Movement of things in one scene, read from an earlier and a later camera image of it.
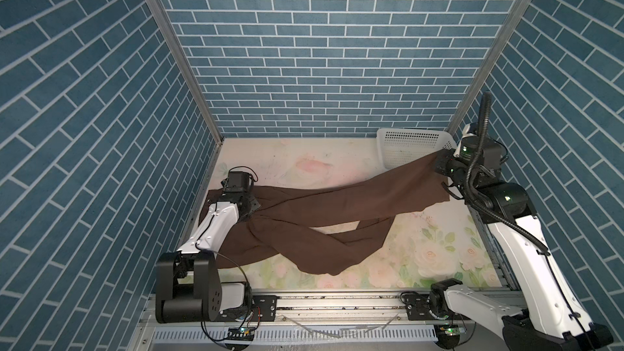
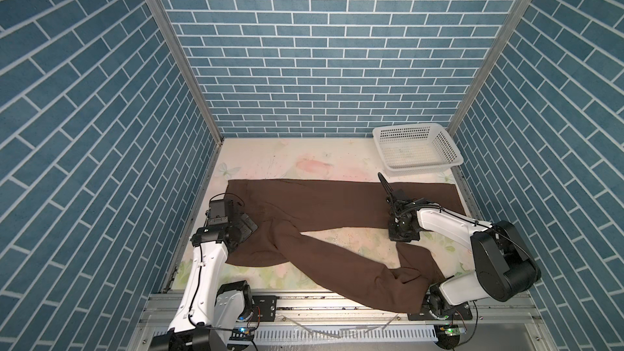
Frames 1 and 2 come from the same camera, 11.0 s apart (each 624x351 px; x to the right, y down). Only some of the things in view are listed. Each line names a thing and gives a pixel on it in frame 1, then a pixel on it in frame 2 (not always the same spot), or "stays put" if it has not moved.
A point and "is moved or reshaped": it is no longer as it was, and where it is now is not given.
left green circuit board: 242,333 stays put
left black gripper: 255,205 -> 245,229
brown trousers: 319,227 is moved or reshaped
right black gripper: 439,162 -> 412,236
